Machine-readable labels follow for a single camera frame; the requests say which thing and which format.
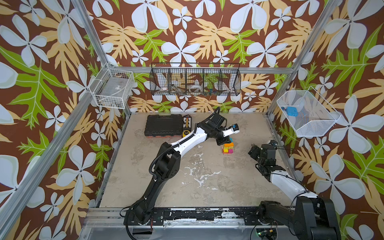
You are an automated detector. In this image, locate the orange wood block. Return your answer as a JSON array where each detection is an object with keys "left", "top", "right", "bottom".
[{"left": 224, "top": 143, "right": 234, "bottom": 148}]

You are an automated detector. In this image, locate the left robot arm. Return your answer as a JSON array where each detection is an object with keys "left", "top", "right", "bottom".
[{"left": 124, "top": 108, "right": 240, "bottom": 226}]

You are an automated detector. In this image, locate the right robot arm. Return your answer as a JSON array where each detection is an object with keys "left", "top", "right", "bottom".
[{"left": 248, "top": 141, "right": 342, "bottom": 240}]

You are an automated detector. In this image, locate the yellow tape measure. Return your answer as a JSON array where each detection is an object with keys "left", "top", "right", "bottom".
[{"left": 183, "top": 130, "right": 191, "bottom": 138}]

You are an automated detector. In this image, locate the black and red tool case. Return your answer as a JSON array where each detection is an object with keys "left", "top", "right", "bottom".
[{"left": 144, "top": 115, "right": 183, "bottom": 137}]

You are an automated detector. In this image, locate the blue object in basket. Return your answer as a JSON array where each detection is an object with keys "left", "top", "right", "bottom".
[{"left": 285, "top": 107, "right": 299, "bottom": 117}]

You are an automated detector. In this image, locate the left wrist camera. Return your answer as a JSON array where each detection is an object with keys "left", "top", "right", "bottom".
[{"left": 223, "top": 124, "right": 240, "bottom": 137}]

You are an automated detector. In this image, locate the black wire basket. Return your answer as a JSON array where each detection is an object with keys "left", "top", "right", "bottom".
[{"left": 149, "top": 63, "right": 242, "bottom": 96}]

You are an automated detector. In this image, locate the white wire basket right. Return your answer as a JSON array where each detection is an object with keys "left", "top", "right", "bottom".
[{"left": 277, "top": 88, "right": 341, "bottom": 138}]

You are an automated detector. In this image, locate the white wire basket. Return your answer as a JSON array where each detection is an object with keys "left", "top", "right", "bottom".
[
  {"left": 90, "top": 64, "right": 135, "bottom": 110},
  {"left": 277, "top": 88, "right": 341, "bottom": 138}
]

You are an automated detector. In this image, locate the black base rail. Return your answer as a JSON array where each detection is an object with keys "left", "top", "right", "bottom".
[{"left": 146, "top": 206, "right": 286, "bottom": 226}]

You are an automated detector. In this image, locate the white wire basket left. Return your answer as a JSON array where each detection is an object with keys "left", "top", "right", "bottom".
[{"left": 90, "top": 64, "right": 135, "bottom": 110}]

